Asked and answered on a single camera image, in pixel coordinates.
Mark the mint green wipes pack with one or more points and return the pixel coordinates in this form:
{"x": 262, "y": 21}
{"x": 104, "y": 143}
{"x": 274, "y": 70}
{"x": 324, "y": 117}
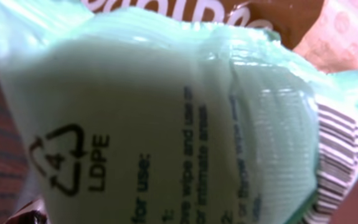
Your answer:
{"x": 133, "y": 117}

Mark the brown snack packet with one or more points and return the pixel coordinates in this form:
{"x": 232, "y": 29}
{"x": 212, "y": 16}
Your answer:
{"x": 290, "y": 18}

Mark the pink patterned packet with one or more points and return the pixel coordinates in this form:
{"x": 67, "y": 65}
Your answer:
{"x": 331, "y": 44}

